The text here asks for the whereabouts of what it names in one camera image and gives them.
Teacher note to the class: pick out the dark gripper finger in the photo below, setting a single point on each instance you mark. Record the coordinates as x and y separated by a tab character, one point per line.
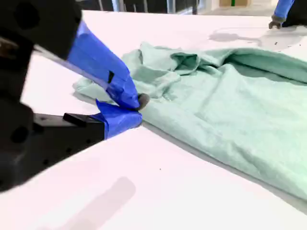
297	14

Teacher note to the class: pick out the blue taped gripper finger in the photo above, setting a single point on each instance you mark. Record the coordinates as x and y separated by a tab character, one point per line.
284	9
120	119
96	60

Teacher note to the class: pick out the pale green T-shirt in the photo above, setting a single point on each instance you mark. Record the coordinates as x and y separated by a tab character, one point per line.
227	107

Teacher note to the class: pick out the brown cardboard box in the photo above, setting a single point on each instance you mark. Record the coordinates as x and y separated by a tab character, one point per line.
233	2

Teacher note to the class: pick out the dark metal furniture frame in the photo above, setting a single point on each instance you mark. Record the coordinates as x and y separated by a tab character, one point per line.
156	6

